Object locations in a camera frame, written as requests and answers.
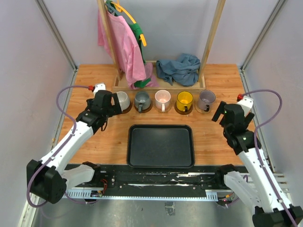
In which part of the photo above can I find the brown wooden coaster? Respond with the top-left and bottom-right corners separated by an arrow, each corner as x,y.
134,104 -> 153,114
174,103 -> 193,115

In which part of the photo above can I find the wooden clothes rack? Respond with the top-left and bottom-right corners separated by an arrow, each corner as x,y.
98,0 -> 225,91

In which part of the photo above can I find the pink shirt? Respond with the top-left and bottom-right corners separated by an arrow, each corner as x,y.
97,9 -> 160,89

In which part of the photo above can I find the black plastic tray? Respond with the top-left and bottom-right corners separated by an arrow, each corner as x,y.
126,124 -> 195,168

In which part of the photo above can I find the grey slotted cable duct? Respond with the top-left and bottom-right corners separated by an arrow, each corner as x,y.
67,187 -> 218,201

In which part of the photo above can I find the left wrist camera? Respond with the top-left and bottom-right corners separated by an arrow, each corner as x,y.
93,83 -> 106,95

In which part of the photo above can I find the white ceramic mug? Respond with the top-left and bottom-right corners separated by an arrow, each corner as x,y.
117,91 -> 131,111

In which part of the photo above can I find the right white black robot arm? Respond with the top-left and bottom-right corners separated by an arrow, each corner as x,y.
212,97 -> 303,227

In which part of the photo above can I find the grey ceramic mug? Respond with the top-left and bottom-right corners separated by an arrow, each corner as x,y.
134,91 -> 151,112

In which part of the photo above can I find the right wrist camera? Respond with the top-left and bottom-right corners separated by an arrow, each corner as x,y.
237,96 -> 253,116

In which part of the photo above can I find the green garment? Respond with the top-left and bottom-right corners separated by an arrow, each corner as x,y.
105,0 -> 152,88

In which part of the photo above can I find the woven rattan coaster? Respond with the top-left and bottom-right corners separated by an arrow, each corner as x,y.
154,104 -> 172,113

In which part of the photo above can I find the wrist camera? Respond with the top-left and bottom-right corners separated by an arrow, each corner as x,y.
237,96 -> 253,116
93,83 -> 106,95

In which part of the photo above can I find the yellow glass mug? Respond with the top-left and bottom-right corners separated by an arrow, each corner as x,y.
176,91 -> 194,113

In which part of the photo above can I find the purple glass cup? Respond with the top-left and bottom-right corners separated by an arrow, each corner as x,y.
197,90 -> 216,109

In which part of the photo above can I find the pink ceramic mug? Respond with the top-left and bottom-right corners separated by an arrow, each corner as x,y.
155,90 -> 171,113

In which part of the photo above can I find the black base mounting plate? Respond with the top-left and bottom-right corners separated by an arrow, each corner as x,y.
66,165 -> 247,189

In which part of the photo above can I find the yellow clothes hanger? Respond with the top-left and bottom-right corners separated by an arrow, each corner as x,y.
112,1 -> 147,47

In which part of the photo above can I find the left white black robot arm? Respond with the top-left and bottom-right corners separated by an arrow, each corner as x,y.
26,90 -> 123,208

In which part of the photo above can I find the blue crumpled cloth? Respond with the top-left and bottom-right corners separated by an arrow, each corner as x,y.
156,53 -> 201,87

